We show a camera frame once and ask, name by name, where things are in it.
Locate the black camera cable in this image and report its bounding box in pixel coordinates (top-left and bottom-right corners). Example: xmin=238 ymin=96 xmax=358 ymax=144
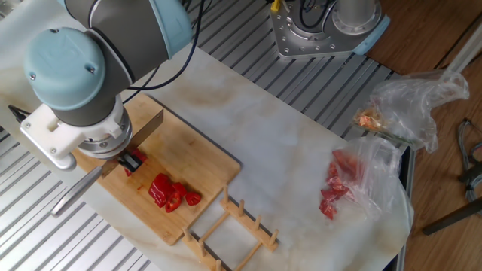
xmin=8 ymin=0 xmax=206 ymax=123

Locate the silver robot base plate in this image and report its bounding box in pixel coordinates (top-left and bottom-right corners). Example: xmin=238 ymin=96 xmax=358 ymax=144
xmin=270 ymin=0 xmax=391 ymax=59

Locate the large red chili chunk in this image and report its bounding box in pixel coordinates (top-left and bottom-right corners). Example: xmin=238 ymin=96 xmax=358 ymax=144
xmin=164 ymin=191 xmax=182 ymax=214

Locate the bamboo cutting board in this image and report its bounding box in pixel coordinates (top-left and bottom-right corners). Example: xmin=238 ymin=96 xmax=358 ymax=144
xmin=71 ymin=93 xmax=242 ymax=246

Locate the steel kitchen knife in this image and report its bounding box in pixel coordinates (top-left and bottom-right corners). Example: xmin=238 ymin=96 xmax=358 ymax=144
xmin=50 ymin=109 xmax=165 ymax=216

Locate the black base cable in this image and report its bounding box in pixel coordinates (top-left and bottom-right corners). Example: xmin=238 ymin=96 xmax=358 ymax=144
xmin=299 ymin=0 xmax=334 ymax=29

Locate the flat rectangular chili slice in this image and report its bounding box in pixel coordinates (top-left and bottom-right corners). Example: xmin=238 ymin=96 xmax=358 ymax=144
xmin=148 ymin=172 xmax=176 ymax=209

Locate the clear bag with orange scraps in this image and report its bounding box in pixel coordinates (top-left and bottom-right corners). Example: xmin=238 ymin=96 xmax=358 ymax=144
xmin=352 ymin=68 xmax=470 ymax=154

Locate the aluminium profile beam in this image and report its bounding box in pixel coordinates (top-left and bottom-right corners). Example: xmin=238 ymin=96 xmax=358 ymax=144
xmin=446 ymin=22 xmax=482 ymax=75

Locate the marble pattern table mat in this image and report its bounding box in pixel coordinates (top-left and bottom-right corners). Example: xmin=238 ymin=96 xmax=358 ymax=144
xmin=0 ymin=0 xmax=415 ymax=271

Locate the clear bag with chili pieces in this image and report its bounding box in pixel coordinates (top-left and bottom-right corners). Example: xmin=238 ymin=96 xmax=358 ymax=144
xmin=319 ymin=135 xmax=414 ymax=227

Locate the red chili pepper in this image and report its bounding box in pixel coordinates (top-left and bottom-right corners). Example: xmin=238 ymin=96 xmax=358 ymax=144
xmin=124 ymin=148 xmax=148 ymax=177

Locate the grey cable bundle on floor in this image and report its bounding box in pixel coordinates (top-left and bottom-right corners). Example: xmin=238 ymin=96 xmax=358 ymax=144
xmin=457 ymin=118 xmax=482 ymax=204

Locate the small red chili tip piece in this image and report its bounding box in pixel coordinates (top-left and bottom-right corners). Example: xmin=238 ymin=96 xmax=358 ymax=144
xmin=185 ymin=191 xmax=203 ymax=206

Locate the wooden peg rack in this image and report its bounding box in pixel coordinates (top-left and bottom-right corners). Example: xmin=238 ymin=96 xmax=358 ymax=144
xmin=182 ymin=184 xmax=280 ymax=271

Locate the dark metal bar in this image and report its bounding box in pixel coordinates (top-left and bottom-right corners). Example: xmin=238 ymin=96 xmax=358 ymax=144
xmin=421 ymin=197 xmax=482 ymax=236

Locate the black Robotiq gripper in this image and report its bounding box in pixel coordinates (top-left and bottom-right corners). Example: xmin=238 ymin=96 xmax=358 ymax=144
xmin=108 ymin=145 xmax=144 ymax=173

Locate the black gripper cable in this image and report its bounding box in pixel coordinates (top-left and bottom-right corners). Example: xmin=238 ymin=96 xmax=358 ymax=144
xmin=122 ymin=65 xmax=161 ymax=105

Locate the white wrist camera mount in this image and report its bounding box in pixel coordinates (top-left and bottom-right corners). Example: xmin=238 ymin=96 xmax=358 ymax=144
xmin=19 ymin=96 xmax=125 ymax=159

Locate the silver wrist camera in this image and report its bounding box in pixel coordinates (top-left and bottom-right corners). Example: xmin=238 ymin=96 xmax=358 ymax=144
xmin=20 ymin=129 xmax=78 ymax=171

